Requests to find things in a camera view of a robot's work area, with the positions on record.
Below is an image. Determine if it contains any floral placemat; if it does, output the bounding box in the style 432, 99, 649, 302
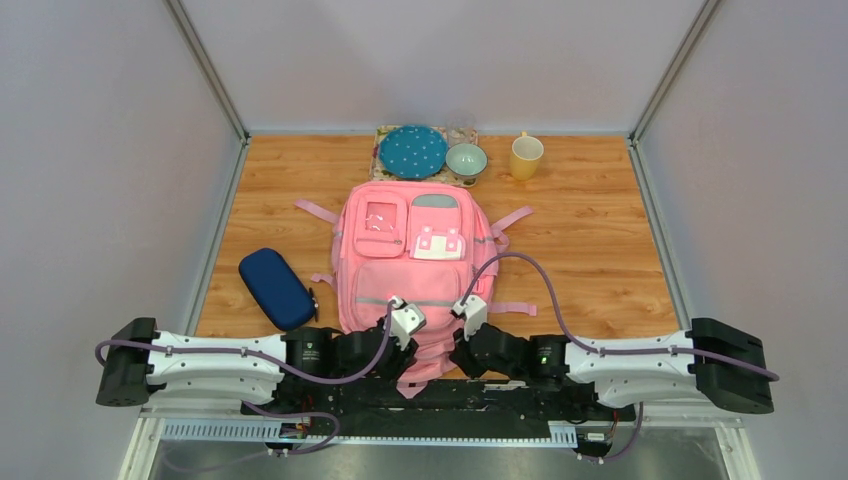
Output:
368, 125, 478, 188

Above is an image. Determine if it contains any clear drinking glass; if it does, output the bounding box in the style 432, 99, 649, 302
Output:
445, 110, 476, 147

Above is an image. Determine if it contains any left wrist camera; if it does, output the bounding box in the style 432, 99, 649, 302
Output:
389, 296, 427, 350

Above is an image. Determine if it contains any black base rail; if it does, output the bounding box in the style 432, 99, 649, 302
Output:
257, 379, 635, 439

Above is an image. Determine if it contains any pink student backpack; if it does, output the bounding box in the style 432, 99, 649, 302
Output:
295, 181, 533, 399

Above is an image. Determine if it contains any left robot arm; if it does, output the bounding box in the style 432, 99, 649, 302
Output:
95, 308, 426, 415

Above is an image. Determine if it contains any light green bowl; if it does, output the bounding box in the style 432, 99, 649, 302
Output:
445, 143, 488, 180

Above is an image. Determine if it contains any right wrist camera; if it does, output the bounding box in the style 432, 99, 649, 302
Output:
451, 295, 488, 340

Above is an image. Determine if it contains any blue polka dot plate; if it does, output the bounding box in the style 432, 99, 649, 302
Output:
377, 125, 448, 180

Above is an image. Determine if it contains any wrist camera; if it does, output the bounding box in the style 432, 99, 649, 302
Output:
451, 295, 488, 340
389, 296, 427, 350

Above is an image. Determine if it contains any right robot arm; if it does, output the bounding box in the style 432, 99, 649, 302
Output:
449, 318, 775, 419

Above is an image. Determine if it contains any yellow mug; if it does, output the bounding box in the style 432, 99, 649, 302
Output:
509, 132, 545, 181

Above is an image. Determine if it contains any navy blue pencil case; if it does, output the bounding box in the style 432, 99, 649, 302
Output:
238, 248, 318, 331

